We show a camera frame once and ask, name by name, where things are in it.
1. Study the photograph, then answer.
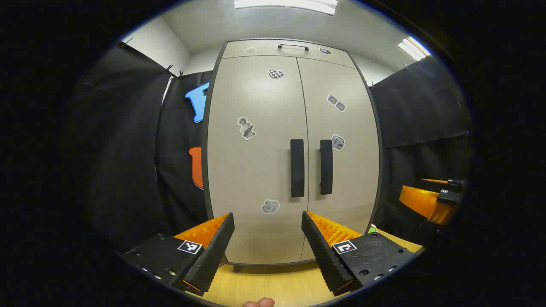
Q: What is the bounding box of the cabinet door checkered heart sticker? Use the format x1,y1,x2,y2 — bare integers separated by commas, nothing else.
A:
206,55,310,265

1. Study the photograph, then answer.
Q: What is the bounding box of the small ceiling light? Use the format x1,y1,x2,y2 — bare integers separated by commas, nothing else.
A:
398,37,431,61

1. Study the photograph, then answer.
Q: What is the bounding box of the beige double-door shoe cabinet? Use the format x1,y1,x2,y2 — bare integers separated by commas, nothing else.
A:
200,38,383,273

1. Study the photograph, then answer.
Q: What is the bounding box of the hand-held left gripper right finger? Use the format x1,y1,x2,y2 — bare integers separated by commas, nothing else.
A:
301,211,416,297

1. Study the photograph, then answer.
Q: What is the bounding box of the cabinet door box sticker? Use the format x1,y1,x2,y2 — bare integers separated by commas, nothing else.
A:
296,58,380,261

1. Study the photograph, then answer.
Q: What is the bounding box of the black backdrop cloth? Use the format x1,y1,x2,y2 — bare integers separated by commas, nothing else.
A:
64,43,214,256
369,55,472,248

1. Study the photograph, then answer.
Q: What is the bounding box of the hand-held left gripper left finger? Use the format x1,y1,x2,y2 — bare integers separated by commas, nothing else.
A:
122,212,235,298

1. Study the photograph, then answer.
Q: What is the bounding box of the long ceiling light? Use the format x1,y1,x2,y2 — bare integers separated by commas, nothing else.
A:
234,0,338,16

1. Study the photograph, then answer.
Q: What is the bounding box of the beige cabinet drawer front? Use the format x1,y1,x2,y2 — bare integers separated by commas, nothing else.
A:
222,40,356,69

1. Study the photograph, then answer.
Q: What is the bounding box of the black door handle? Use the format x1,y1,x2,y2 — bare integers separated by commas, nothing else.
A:
290,139,305,198
320,139,333,195

